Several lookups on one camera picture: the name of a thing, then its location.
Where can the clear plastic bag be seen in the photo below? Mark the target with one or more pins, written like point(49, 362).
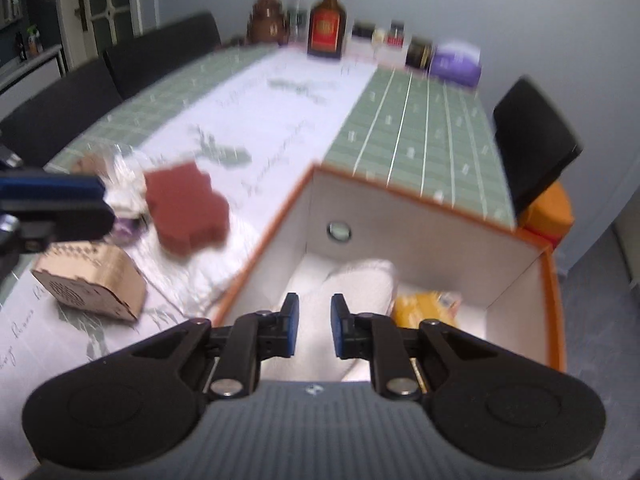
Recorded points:
point(125, 170)

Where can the black chair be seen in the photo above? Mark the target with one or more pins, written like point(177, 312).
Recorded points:
point(535, 140)
point(55, 110)
point(160, 55)

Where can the yellow packet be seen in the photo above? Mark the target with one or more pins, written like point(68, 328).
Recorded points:
point(425, 307)

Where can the black-lidded dark jar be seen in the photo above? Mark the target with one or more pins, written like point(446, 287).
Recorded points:
point(362, 30)

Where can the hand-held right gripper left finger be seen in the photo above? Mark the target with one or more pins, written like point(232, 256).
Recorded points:
point(290, 325)

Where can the clear water bottle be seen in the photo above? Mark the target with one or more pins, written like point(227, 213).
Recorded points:
point(298, 15)

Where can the small dark ink bottle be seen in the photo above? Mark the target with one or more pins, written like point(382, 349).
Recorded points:
point(396, 35)

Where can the red-brown flower-shaped sponge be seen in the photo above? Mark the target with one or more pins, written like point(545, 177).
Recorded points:
point(187, 207)

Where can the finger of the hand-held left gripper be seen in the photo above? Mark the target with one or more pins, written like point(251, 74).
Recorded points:
point(55, 187)
point(9, 156)

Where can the wooden radio box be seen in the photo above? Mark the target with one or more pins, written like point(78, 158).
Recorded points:
point(95, 280)

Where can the orange cardboard box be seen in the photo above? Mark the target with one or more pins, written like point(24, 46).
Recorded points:
point(425, 240)

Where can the white cabinet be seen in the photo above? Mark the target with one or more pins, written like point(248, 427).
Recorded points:
point(30, 70)

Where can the brown glass jar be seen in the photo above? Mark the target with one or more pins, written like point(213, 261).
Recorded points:
point(420, 52)

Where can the white tape roll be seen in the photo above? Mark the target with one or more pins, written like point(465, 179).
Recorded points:
point(379, 37)

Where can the white box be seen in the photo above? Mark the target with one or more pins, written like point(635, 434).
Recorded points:
point(362, 49)

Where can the brown plush toy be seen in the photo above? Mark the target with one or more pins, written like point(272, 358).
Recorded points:
point(90, 164)

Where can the brown liquor bottle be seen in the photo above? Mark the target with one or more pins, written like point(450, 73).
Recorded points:
point(327, 25)

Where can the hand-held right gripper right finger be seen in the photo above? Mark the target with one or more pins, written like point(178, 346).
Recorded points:
point(340, 325)

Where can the white towel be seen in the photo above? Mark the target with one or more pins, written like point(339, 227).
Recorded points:
point(360, 280)

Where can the orange stool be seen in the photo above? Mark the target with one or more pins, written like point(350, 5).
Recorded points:
point(550, 210)

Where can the purple tissue pack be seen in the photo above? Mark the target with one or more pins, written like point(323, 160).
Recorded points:
point(457, 65)

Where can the brown bear figurine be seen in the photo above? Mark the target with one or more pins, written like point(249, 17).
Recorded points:
point(267, 22)

